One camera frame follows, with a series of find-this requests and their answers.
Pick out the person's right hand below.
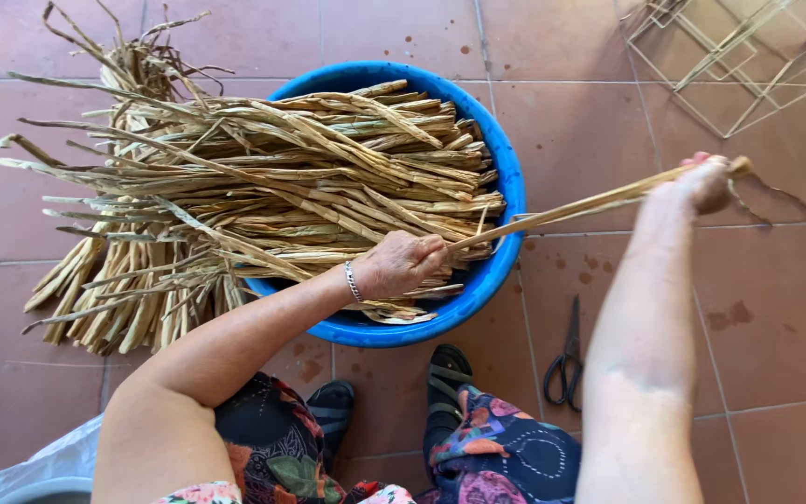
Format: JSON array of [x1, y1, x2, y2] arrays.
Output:
[[662, 152, 734, 217]]

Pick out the person's left hand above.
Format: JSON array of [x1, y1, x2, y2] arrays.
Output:
[[352, 230, 452, 301]]

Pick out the long dried reed strip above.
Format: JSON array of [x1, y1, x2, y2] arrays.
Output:
[[445, 155, 806, 254]]

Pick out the blue plastic basin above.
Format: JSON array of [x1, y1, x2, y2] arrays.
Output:
[[243, 60, 527, 350]]

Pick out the black sandal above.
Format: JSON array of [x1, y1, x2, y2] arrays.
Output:
[[422, 343, 474, 484], [306, 380, 356, 471]]

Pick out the black scissors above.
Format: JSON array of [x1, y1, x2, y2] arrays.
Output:
[[543, 294, 584, 413]]

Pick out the bundle of dried reed strips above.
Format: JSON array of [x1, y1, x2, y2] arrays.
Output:
[[0, 1, 507, 357]]

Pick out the floral patterned dress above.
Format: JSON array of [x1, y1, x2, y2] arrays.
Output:
[[153, 371, 583, 504]]

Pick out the white plastic bag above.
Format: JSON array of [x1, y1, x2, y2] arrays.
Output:
[[0, 413, 104, 504]]

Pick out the silver bracelet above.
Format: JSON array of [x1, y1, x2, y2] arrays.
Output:
[[343, 260, 365, 304]]

